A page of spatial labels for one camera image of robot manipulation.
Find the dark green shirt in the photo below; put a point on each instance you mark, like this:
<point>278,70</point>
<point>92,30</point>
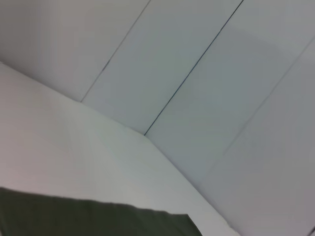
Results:
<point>86,218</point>

